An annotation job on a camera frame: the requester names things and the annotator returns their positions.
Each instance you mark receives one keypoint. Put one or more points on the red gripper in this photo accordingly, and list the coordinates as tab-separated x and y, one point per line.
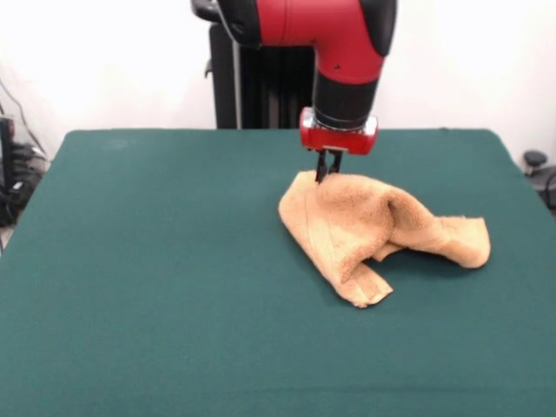
334	140

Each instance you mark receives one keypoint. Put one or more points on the tan terry towel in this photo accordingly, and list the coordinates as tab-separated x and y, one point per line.
356	217

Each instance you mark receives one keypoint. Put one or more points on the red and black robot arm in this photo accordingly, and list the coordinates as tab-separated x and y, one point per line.
339	39

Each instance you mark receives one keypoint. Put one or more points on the dark green table cloth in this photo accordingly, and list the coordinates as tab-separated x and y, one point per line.
130	304

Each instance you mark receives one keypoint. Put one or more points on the black electronics box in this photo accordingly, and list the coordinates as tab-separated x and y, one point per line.
13	191

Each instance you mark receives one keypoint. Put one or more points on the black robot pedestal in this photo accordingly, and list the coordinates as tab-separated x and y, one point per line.
223	87

